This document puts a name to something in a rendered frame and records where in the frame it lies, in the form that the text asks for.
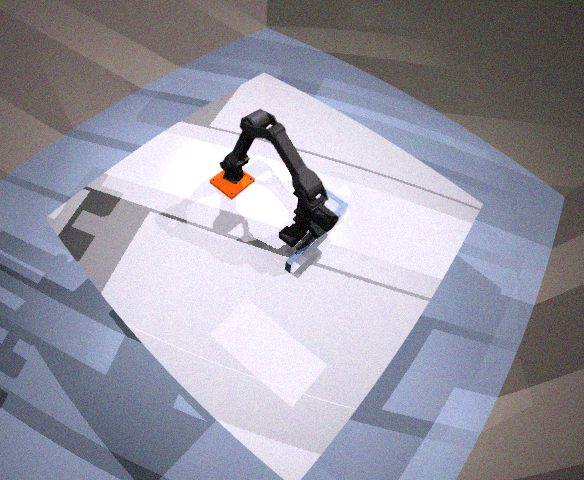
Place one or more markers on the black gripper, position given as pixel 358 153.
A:
pixel 292 234

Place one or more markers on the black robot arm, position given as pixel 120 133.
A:
pixel 306 183

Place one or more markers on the low clear corner walls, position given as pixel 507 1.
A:
pixel 331 203

